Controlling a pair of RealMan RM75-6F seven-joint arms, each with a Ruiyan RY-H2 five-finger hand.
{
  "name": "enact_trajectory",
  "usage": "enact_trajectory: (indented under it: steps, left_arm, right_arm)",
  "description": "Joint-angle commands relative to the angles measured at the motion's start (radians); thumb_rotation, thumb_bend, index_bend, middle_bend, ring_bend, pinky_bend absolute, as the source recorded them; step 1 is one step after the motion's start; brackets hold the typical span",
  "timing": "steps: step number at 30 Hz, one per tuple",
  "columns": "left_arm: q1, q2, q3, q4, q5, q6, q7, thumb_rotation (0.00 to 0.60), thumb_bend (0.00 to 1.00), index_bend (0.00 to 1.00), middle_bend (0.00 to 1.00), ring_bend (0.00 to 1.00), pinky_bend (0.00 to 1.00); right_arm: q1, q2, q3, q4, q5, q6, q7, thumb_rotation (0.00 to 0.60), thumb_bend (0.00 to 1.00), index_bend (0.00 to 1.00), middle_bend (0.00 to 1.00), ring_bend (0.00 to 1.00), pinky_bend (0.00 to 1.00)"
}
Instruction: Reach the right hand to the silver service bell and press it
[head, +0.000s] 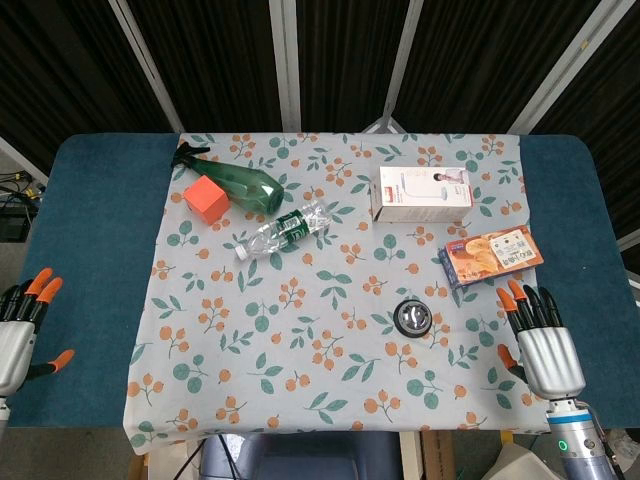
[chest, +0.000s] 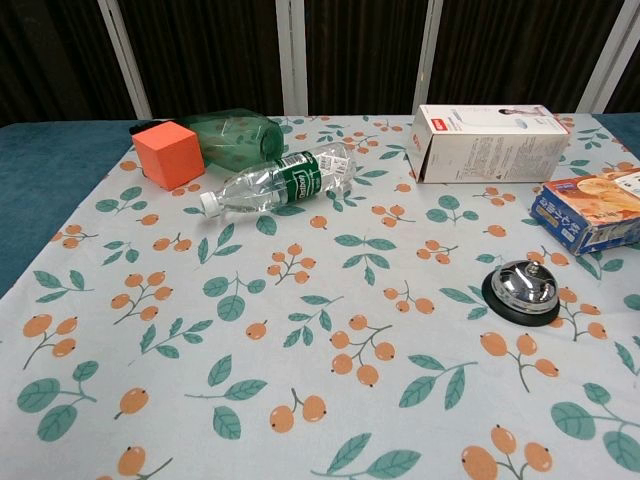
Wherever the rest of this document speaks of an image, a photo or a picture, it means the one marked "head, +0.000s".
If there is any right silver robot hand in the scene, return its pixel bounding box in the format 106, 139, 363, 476
495, 278, 587, 401

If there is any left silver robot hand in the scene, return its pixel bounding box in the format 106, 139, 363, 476
0, 266, 76, 398

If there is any orange snack box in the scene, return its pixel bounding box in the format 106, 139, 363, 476
437, 224, 545, 289

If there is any white lamp product box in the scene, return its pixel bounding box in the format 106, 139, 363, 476
370, 165, 475, 224

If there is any floral patterned tablecloth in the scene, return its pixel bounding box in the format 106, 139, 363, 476
122, 131, 552, 456

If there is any orange cube box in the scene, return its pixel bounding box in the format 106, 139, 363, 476
183, 174, 231, 226

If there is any green spray bottle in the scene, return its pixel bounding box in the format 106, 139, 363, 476
168, 140, 286, 215

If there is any white folding stand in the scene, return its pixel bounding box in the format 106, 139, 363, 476
361, 115, 409, 134

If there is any clear plastic water bottle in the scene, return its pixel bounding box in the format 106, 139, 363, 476
234, 199, 335, 261

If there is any cluttered cables and equipment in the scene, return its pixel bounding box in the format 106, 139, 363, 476
0, 167, 47, 241

